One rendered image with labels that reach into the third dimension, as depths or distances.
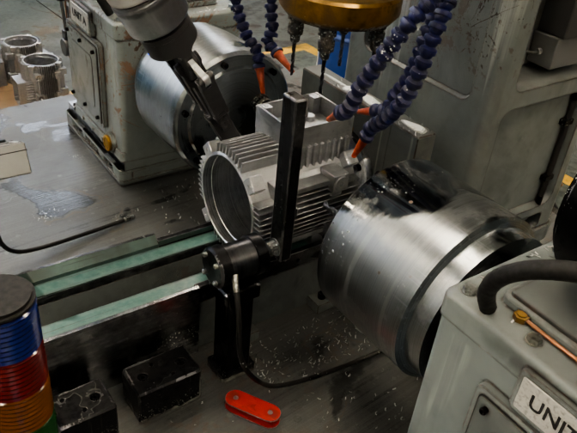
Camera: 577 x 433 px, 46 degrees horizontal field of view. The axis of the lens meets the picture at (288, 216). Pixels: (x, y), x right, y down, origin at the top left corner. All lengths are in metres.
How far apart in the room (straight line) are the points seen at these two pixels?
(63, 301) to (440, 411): 0.58
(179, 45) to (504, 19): 0.47
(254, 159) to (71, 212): 0.54
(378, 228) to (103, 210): 0.73
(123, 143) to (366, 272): 0.76
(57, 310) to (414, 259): 0.55
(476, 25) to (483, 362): 0.56
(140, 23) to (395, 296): 0.47
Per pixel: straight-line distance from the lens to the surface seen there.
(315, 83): 1.22
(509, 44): 1.07
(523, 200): 1.35
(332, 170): 1.06
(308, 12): 0.96
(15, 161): 1.12
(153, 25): 0.91
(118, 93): 1.42
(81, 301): 1.09
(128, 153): 1.47
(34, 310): 0.60
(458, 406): 0.79
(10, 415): 0.66
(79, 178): 1.55
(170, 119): 1.23
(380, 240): 0.84
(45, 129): 1.77
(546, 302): 0.73
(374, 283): 0.84
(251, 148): 1.03
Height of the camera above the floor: 1.60
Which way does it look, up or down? 34 degrees down
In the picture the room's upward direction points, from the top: 6 degrees clockwise
